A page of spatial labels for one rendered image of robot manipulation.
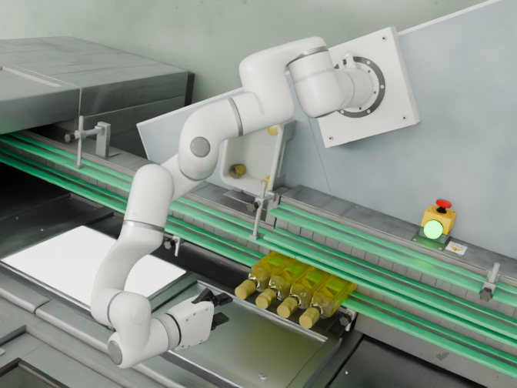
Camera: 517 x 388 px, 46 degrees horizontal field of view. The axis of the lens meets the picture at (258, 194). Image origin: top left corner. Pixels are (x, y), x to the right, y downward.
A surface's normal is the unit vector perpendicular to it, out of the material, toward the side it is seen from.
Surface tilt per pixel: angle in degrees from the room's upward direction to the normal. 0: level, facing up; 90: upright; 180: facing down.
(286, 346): 90
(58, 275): 90
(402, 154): 0
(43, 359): 90
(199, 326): 75
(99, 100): 90
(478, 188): 0
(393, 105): 5
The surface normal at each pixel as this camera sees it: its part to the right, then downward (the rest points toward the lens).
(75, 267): 0.16, -0.91
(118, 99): 0.87, 0.32
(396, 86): -0.44, 0.18
